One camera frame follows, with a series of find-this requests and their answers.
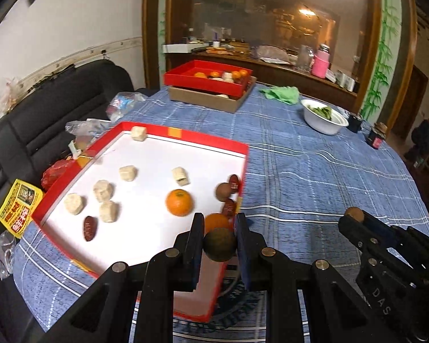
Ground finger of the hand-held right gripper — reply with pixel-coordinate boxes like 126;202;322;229
339;216;383;258
363;212;412;249

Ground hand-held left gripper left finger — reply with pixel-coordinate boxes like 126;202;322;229
43;212;205;343

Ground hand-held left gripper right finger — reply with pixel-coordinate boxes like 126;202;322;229
234;212;390;343

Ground brown kiwi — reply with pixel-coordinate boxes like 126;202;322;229
215;182;233;202
345;207;365;224
203;228;237;261

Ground red box lid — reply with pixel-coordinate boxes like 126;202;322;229
32;121;250;322

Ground dark bottle with red label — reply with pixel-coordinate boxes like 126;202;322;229
366;122;387;149

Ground dark hanging jacket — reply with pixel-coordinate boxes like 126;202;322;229
404;111;429;163

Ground black cup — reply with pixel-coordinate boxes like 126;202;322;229
347;112;363;132

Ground white bowl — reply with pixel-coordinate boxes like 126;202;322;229
301;99;349;135

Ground wooden door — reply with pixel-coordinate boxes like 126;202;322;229
391;64;428;140

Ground green leaves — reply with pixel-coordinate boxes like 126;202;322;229
307;103;332;119

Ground brown cardboard box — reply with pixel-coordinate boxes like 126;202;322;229
168;76;257;114

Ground white carton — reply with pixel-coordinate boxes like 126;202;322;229
334;71;356;90

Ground red plastic bag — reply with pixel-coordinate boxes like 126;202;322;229
41;159;76;190

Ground green cloth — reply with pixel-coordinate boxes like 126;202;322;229
259;86;301;105

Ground clear blue plastic bag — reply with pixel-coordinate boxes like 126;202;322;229
106;92;147;122

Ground filled red box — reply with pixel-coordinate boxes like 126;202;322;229
163;60;254;97

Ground pink thermos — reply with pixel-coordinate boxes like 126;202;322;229
313;44;330;78

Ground yellow flyer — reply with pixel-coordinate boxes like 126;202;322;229
0;179;43;238

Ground glass pitcher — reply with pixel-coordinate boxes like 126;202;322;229
296;45;313;72

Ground clear bag with papers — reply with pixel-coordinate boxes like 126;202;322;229
252;45;290;63

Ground black sofa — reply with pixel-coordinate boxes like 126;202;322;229
0;60;134;222

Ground white flat box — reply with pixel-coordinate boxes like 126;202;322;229
162;43;197;53

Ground wooden framed glass partition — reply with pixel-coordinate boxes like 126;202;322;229
142;0;419;129

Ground bamboo wall painting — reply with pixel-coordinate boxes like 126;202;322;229
359;0;403;122

